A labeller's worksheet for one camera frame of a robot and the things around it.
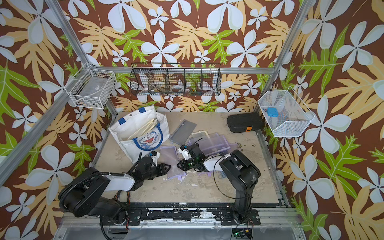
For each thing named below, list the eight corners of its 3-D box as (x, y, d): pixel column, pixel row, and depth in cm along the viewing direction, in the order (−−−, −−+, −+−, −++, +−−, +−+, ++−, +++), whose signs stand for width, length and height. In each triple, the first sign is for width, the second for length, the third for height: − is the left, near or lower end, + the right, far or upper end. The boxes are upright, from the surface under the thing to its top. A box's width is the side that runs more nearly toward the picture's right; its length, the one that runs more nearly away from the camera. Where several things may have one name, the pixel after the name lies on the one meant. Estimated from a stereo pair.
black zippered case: (229, 133, 111) (231, 127, 105) (226, 117, 120) (228, 112, 115) (264, 133, 111) (268, 127, 105) (258, 118, 120) (261, 112, 115)
